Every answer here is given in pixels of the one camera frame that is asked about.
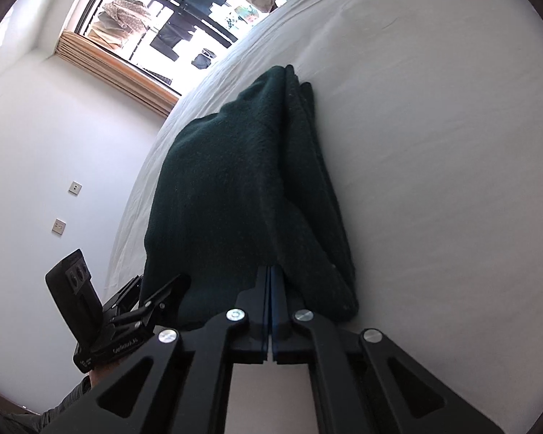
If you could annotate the beige pleated curtain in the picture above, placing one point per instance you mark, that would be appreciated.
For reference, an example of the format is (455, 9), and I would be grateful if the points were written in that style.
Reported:
(117, 72)

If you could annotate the white bed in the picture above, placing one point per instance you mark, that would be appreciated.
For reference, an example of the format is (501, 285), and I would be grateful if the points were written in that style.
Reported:
(434, 144)

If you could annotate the dark hanging clothes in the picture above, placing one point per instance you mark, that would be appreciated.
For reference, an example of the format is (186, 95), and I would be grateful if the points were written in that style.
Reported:
(181, 27)

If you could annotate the brown patterned hanging garment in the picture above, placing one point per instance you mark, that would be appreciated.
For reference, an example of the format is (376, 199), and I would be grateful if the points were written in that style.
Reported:
(122, 20)

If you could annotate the dark green knit garment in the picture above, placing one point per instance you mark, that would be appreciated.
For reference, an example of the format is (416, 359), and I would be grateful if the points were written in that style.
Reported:
(235, 181)

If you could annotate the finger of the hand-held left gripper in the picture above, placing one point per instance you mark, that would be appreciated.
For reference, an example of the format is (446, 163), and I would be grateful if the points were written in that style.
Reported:
(124, 298)
(167, 296)

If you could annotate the wall socket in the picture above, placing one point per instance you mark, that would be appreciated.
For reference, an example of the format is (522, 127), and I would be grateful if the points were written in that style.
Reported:
(59, 227)
(75, 187)

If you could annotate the person's left forearm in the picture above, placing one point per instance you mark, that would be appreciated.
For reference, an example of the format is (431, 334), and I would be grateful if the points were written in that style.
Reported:
(68, 402)

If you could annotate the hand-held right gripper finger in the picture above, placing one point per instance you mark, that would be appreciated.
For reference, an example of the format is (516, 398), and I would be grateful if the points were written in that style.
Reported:
(267, 307)
(277, 316)

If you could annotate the large window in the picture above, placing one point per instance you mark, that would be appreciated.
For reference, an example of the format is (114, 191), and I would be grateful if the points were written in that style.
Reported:
(172, 9)

